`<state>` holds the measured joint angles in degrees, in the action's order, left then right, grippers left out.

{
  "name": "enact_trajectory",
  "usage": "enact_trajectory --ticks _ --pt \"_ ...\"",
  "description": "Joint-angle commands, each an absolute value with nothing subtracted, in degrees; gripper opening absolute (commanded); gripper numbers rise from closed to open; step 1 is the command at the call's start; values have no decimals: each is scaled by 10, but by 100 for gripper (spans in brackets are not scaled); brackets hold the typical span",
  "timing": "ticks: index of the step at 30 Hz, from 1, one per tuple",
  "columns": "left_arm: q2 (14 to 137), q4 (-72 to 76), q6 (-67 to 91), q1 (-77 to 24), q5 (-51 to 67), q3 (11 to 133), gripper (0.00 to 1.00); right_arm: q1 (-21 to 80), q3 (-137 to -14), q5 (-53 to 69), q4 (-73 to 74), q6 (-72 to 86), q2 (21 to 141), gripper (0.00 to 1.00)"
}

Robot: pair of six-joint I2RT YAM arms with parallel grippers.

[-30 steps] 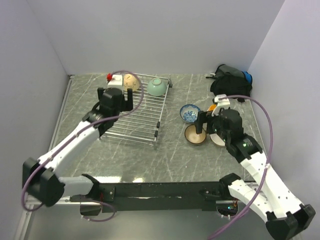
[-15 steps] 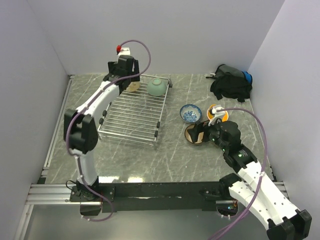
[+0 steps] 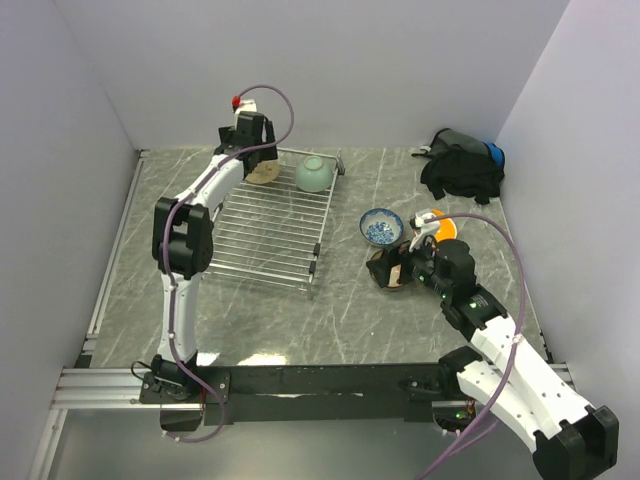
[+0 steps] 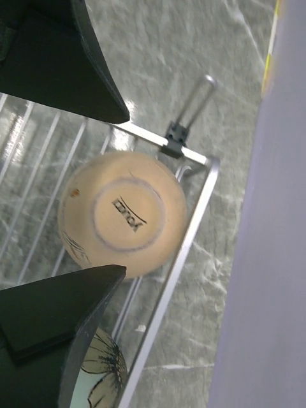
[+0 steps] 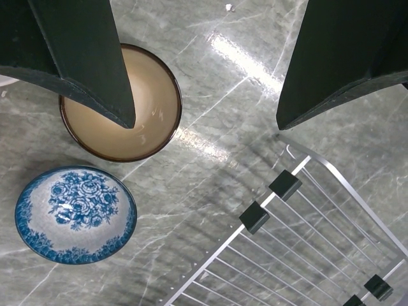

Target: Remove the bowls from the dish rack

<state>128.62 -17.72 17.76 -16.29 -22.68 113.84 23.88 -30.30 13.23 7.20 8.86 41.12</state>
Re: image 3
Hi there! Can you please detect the dark brown bowl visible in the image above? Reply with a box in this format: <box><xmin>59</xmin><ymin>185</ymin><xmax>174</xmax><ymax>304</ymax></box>
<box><xmin>365</xmin><ymin>249</ymin><xmax>414</xmax><ymax>290</ymax></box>

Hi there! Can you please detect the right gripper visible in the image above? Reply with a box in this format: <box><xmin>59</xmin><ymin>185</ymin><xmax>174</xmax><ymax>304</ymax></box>
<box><xmin>365</xmin><ymin>230</ymin><xmax>451</xmax><ymax>299</ymax></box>

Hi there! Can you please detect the black base bar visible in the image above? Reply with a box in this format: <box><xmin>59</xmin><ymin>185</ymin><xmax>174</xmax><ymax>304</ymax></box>
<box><xmin>139</xmin><ymin>363</ymin><xmax>468</xmax><ymax>432</ymax></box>

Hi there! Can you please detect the metal wire dish rack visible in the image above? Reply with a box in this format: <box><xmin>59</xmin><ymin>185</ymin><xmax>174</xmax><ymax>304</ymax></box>
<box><xmin>208</xmin><ymin>148</ymin><xmax>346</xmax><ymax>294</ymax></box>

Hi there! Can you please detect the tan bowl with floral band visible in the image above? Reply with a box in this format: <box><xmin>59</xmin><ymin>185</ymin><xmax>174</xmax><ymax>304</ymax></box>
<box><xmin>387</xmin><ymin>264</ymin><xmax>414</xmax><ymax>289</ymax></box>

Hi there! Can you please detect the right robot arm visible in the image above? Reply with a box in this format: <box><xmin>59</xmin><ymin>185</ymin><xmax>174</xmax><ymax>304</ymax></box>
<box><xmin>366</xmin><ymin>239</ymin><xmax>619</xmax><ymax>479</ymax></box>

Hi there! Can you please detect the black cloth bundle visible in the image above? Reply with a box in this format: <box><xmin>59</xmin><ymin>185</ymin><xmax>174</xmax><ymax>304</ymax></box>
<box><xmin>411</xmin><ymin>128</ymin><xmax>506</xmax><ymax>205</ymax></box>

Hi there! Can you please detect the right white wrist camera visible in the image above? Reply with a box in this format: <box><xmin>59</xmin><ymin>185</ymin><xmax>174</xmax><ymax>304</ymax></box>
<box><xmin>409</xmin><ymin>209</ymin><xmax>440</xmax><ymax>253</ymax></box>

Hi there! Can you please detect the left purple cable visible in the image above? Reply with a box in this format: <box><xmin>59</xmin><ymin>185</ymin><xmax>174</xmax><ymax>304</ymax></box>
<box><xmin>157</xmin><ymin>84</ymin><xmax>296</xmax><ymax>444</ymax></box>

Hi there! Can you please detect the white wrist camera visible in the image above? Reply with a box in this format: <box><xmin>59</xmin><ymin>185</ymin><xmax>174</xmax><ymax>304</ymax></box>
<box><xmin>231</xmin><ymin>95</ymin><xmax>258</xmax><ymax>115</ymax></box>
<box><xmin>409</xmin><ymin>209</ymin><xmax>440</xmax><ymax>253</ymax></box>

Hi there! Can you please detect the beige bowl with brown marks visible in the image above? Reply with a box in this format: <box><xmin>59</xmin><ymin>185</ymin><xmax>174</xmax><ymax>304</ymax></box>
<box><xmin>246</xmin><ymin>160</ymin><xmax>281</xmax><ymax>185</ymax></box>

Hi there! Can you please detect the white and blue floral bowl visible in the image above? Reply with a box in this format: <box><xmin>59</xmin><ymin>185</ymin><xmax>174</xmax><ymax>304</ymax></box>
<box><xmin>359</xmin><ymin>208</ymin><xmax>404</xmax><ymax>247</ymax></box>

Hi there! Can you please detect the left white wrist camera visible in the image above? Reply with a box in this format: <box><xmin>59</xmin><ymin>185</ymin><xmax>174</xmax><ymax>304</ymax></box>
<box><xmin>231</xmin><ymin>95</ymin><xmax>258</xmax><ymax>115</ymax></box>

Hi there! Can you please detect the pale green celadon bowl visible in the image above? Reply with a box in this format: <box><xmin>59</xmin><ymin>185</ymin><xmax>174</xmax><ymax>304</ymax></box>
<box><xmin>294</xmin><ymin>156</ymin><xmax>333</xmax><ymax>193</ymax></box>

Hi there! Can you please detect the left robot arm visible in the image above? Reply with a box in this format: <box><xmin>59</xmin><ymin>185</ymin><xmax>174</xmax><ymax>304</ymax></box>
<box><xmin>151</xmin><ymin>111</ymin><xmax>277</xmax><ymax>402</ymax></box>

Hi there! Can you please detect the yellow bowl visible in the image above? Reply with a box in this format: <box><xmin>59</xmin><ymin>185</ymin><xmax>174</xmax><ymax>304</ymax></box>
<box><xmin>431</xmin><ymin>218</ymin><xmax>458</xmax><ymax>242</ymax></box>

